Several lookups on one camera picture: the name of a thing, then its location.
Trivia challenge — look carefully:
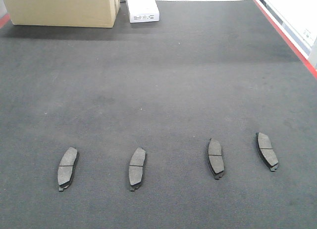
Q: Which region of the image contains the dark conveyor belt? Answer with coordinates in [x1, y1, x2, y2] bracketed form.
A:
[0, 0, 317, 229]

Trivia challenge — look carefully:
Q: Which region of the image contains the cardboard box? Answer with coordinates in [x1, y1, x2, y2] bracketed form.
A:
[3, 0, 120, 28]

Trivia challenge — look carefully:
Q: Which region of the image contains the long white carton box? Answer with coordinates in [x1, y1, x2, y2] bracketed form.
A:
[126, 0, 160, 23]

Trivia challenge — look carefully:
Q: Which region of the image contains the dark brake pad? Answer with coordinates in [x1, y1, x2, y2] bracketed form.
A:
[128, 147, 147, 191]
[208, 138, 225, 180]
[57, 147, 79, 191]
[257, 132, 279, 172]

